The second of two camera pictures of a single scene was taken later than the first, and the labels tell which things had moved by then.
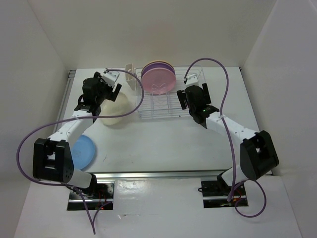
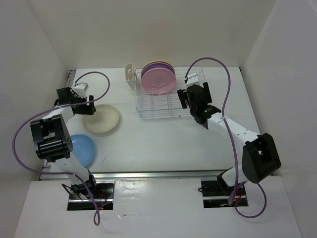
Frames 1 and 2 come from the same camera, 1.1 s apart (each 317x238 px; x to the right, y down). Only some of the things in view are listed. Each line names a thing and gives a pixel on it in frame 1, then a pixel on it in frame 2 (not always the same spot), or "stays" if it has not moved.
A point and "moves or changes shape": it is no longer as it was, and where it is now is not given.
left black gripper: x=101 y=83 -> x=87 y=109
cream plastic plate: x=120 y=106 moves or changes shape
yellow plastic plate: x=158 y=61 stays
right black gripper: x=183 y=97 stays
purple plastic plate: x=157 y=65 stays
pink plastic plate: x=158 y=81 stays
